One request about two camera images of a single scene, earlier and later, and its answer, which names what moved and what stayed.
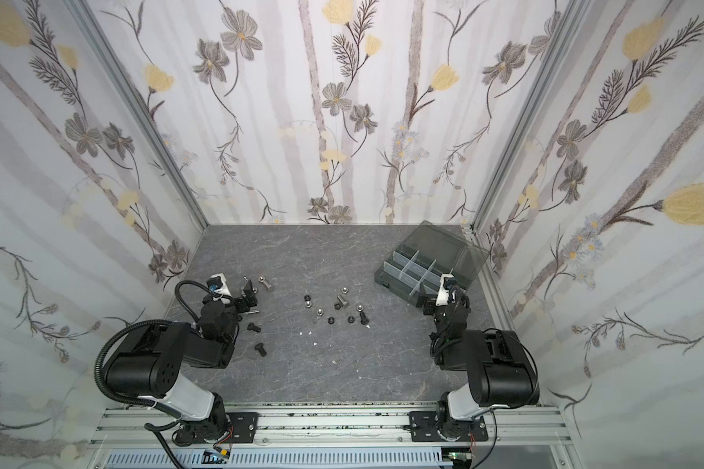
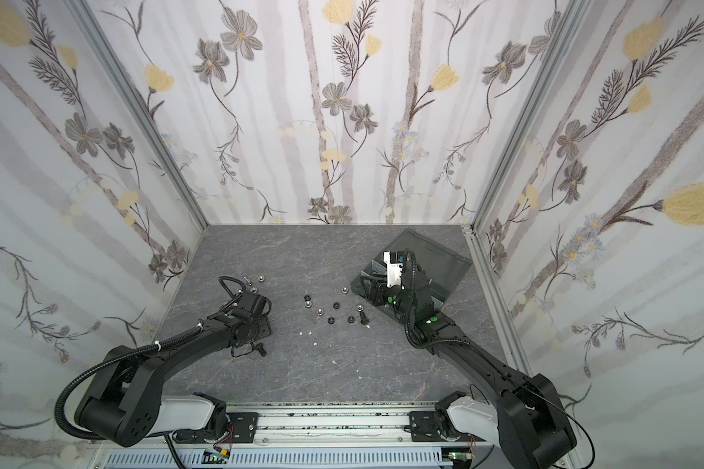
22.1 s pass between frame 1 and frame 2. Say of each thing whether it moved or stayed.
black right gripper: moved
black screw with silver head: stayed
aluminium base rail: stayed
